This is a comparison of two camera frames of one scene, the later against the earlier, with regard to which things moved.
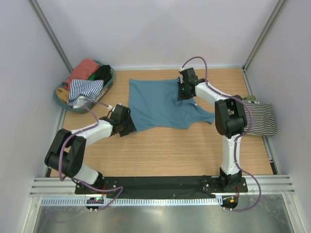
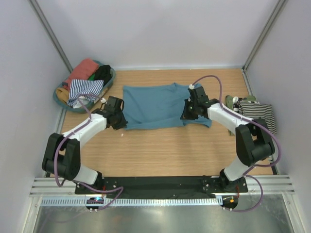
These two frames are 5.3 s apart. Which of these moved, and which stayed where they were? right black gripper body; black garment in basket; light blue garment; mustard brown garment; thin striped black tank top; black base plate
Moved: light blue garment; right black gripper body
Stayed: black base plate; thin striped black tank top; mustard brown garment; black garment in basket
